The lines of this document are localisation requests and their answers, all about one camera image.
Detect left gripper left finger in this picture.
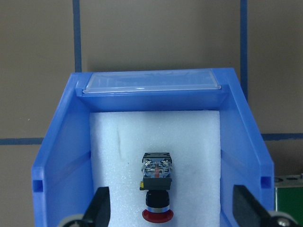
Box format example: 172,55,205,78
82,187,111,227

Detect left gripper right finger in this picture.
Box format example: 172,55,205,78
232,185,270,227

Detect red push button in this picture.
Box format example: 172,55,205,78
140,152,174,224

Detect green conveyor belt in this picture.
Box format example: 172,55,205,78
274,174,303,216

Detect left blue bin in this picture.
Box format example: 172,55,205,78
32,68,274,227

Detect left bin white foam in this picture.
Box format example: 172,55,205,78
90,111,221,227

